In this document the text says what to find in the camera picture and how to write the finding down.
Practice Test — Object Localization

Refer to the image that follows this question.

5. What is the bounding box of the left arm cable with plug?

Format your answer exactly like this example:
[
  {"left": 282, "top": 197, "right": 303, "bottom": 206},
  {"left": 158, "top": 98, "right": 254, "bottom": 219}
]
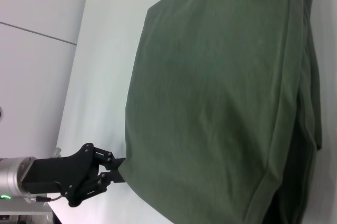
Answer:
[{"left": 33, "top": 194, "right": 64, "bottom": 204}]

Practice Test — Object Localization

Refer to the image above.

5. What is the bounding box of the dark green printed t-shirt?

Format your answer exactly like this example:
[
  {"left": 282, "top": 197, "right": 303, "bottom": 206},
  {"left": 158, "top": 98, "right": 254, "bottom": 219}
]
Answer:
[{"left": 123, "top": 0, "right": 323, "bottom": 224}]

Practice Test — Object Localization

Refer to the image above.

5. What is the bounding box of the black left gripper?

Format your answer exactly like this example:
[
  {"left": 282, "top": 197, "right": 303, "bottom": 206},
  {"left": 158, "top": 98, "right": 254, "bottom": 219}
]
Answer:
[{"left": 21, "top": 142, "right": 127, "bottom": 208}]

